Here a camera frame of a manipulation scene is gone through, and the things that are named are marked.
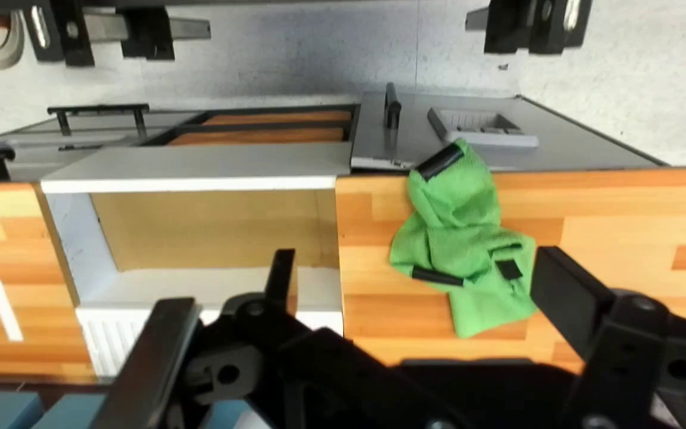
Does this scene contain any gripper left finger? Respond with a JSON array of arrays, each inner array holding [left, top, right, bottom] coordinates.
[[90, 249, 391, 429]]

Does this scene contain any grey drawer with wooden inside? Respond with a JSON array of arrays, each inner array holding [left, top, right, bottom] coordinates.
[[0, 104, 360, 150]]

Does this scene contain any white plastic strip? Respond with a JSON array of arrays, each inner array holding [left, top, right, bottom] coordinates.
[[0, 277, 24, 343]]

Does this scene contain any black stand foot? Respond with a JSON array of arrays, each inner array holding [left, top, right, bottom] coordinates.
[[465, 0, 594, 55], [21, 0, 213, 67]]

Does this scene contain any black door handle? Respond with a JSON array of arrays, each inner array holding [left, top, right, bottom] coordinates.
[[383, 82, 403, 130]]

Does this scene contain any green towel with black trim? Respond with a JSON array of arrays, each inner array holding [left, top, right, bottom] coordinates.
[[388, 138, 539, 339]]

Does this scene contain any white sink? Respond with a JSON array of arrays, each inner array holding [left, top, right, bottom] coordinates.
[[39, 143, 353, 379]]

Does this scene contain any grey cabinet door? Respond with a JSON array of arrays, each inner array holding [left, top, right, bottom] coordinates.
[[350, 92, 668, 173]]

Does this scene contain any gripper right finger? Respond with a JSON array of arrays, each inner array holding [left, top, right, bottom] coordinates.
[[531, 244, 686, 429]]

